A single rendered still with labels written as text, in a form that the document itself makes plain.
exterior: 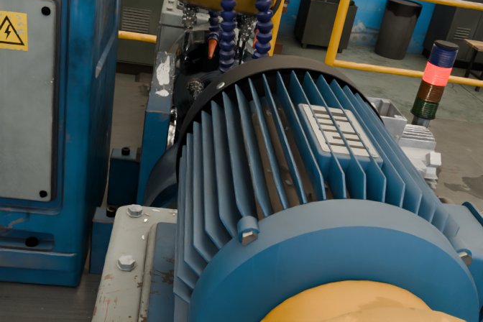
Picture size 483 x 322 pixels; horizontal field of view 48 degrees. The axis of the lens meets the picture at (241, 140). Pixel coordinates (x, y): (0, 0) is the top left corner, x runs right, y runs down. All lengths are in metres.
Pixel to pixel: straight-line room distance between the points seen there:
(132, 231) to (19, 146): 0.36
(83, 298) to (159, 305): 0.56
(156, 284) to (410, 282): 0.25
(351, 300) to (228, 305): 0.06
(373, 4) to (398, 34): 0.50
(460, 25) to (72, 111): 5.75
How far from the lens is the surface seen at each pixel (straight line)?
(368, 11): 6.41
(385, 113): 1.11
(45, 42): 0.80
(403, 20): 6.12
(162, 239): 0.52
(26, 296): 1.02
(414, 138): 1.09
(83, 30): 0.79
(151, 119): 0.85
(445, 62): 1.39
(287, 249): 0.26
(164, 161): 0.77
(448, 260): 0.29
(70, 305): 0.99
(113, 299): 0.48
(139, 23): 4.10
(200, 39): 1.23
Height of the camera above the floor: 1.49
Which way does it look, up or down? 26 degrees down
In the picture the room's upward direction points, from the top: 11 degrees clockwise
